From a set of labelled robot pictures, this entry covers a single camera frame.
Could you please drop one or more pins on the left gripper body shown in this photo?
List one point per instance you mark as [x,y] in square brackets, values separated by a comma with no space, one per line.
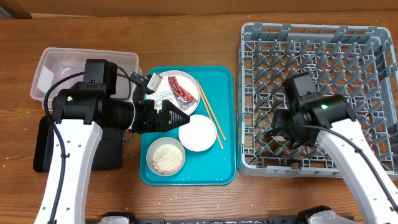
[144,121]

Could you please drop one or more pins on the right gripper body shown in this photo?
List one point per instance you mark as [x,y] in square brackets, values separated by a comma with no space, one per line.
[298,135]

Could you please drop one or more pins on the red snack wrapper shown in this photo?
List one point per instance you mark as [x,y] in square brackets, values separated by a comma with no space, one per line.
[184,99]

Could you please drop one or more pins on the white paper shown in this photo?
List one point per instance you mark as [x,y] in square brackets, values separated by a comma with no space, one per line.
[159,96]

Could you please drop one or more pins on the grey bowl with rice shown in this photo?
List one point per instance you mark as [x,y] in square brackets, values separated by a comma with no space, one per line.
[165,156]

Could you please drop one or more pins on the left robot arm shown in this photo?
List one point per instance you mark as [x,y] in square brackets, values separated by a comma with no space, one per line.
[77,117]

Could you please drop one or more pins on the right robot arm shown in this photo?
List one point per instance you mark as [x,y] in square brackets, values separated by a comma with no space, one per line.
[330,121]

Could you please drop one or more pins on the medium white plate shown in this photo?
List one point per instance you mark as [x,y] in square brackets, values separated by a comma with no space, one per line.
[199,134]

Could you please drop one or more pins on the wooden chopstick left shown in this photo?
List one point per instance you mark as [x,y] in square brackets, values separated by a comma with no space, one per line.
[209,112]

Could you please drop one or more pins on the wooden chopstick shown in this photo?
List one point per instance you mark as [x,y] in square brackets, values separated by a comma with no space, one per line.
[210,109]
[209,112]

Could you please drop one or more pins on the wooden chopstick right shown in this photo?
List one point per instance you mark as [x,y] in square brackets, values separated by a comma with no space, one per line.
[210,109]

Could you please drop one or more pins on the teal serving tray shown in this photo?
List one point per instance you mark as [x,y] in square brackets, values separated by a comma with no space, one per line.
[212,166]

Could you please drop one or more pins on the black tray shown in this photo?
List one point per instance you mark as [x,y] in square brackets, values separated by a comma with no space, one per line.
[108,156]

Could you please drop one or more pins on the grey dish rack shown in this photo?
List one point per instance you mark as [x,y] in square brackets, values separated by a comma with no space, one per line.
[357,62]

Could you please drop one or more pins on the clear plastic bin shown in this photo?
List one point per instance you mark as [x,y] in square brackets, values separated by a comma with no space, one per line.
[58,63]

